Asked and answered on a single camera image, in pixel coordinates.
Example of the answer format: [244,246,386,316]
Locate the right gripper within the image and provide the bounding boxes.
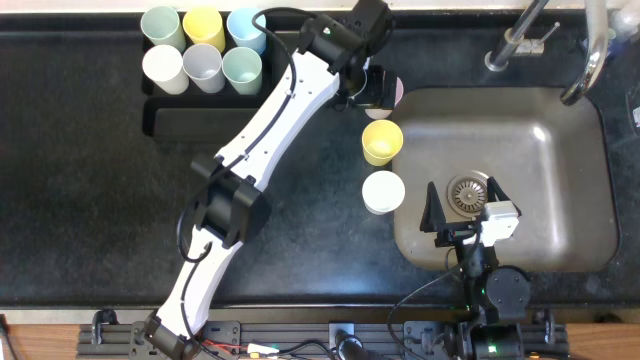
[419,175,522,249]

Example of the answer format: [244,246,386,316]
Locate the white cup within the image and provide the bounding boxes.
[361,170,407,216]
[141,44,190,96]

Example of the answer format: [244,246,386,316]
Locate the yellow cup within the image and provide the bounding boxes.
[182,6,227,53]
[361,119,405,167]

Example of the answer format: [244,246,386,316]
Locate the pink cup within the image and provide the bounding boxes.
[363,74,405,121]

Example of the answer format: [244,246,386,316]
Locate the steel sink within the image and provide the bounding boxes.
[391,87,621,274]

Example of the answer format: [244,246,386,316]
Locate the steel tap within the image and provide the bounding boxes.
[483,0,612,107]

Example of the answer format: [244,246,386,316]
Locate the green cup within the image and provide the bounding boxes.
[140,5,187,53]
[221,46,264,96]

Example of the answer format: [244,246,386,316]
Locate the black tray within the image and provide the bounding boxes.
[141,29,287,145]

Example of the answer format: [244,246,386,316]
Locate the blue cup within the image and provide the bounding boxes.
[226,7,268,55]

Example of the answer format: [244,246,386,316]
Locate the grey cup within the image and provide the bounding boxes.
[182,43,226,95]

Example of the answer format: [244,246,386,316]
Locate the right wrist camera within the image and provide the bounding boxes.
[472,200,520,247]

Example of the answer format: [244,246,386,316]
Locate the mounting rail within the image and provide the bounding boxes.
[77,308,571,360]

